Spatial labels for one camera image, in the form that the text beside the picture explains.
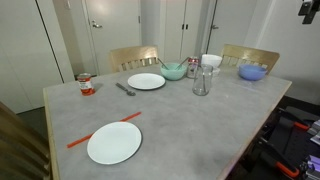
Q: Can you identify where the white plate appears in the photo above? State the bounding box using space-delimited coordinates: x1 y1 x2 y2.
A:
127 73 165 90
87 122 142 165

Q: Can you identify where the orange straw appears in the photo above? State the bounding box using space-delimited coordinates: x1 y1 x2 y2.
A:
66 111 142 148

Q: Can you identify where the far white plate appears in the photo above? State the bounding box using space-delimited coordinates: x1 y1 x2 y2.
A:
127 73 165 90

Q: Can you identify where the left wooden chair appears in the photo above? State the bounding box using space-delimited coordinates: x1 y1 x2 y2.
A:
109 46 159 72

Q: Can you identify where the teal bowl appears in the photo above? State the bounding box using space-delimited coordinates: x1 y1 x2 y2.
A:
160 63 187 81

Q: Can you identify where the black camera on mount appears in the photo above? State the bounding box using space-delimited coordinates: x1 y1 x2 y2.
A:
298 0 320 24

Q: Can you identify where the right wooden chair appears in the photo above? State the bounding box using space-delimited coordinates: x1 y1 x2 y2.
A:
221 44 280 73

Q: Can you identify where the near wooden chair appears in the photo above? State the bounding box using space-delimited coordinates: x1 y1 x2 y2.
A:
0 103 53 180

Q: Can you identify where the blue bowl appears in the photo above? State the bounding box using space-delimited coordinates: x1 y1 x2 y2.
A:
238 64 267 81

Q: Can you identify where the wooden chair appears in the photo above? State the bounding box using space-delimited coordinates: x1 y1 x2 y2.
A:
221 44 280 73
109 46 159 72
0 103 53 180

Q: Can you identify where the red labelled tin can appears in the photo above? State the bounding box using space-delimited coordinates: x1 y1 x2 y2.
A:
77 73 95 96

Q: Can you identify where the white door with handle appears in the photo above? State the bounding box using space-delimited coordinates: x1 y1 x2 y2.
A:
85 0 141 75

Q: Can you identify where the near white plate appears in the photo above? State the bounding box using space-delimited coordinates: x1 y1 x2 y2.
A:
87 122 142 165

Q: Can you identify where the white bowl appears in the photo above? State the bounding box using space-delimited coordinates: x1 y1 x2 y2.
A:
201 54 222 68

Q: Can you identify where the clear glass jar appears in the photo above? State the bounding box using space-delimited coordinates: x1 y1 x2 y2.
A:
192 64 213 96

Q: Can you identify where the utensil in teal bowl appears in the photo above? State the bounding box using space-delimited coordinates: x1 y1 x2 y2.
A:
175 57 189 70

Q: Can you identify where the black orange clamp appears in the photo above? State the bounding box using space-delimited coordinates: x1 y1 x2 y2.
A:
257 137 300 178

